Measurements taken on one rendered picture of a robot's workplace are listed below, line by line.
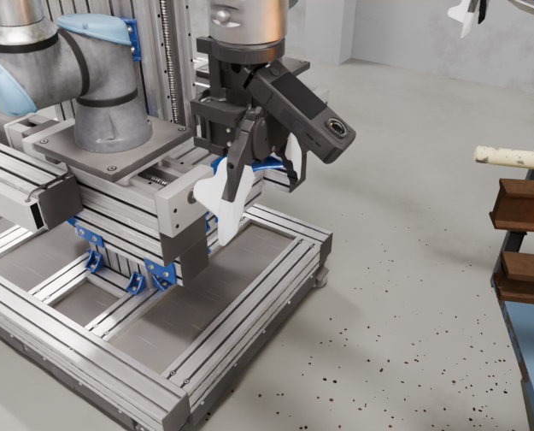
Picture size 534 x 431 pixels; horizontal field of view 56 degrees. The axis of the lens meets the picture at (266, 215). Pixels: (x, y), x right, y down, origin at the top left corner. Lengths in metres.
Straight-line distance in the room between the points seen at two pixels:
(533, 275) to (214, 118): 0.32
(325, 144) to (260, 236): 1.27
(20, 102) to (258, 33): 0.51
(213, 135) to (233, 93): 0.05
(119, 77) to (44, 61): 0.14
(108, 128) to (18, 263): 0.90
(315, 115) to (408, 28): 3.44
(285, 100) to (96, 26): 0.52
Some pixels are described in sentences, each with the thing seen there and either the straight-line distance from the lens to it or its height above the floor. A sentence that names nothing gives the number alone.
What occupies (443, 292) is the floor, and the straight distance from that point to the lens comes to 1.94.
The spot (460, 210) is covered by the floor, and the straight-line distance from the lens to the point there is 2.39.
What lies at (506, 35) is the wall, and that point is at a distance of 3.77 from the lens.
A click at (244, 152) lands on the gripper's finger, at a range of 0.50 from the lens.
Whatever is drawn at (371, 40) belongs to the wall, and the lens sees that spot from 4.05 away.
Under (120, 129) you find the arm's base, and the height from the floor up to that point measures 0.86.
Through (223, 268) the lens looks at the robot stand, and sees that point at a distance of 1.62.
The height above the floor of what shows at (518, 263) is 1.01.
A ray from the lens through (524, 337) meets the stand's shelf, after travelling 0.80.
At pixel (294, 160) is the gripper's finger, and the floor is 0.99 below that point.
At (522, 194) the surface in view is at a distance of 0.53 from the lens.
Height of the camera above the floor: 1.28
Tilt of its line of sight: 36 degrees down
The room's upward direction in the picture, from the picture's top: straight up
